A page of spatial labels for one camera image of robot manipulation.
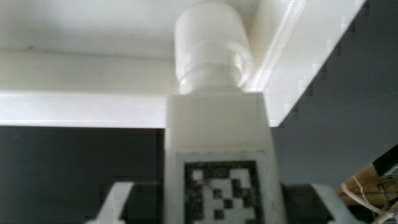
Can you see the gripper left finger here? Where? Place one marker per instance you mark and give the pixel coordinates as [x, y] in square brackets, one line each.
[110, 211]

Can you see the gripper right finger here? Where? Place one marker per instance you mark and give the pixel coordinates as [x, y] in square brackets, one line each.
[334, 205]

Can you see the white square tabletop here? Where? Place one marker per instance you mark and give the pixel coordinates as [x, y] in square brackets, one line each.
[87, 56]

